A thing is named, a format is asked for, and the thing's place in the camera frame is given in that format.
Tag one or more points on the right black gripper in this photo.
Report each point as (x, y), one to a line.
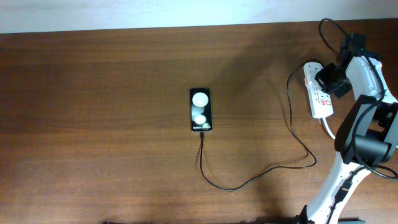
(335, 92)

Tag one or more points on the black Galaxy flip phone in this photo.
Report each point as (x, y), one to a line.
(201, 113)

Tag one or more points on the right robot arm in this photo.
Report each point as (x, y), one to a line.
(366, 139)

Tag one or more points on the white USB charger plug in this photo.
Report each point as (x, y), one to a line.
(310, 71)

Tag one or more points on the white power strip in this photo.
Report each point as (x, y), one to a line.
(320, 103)

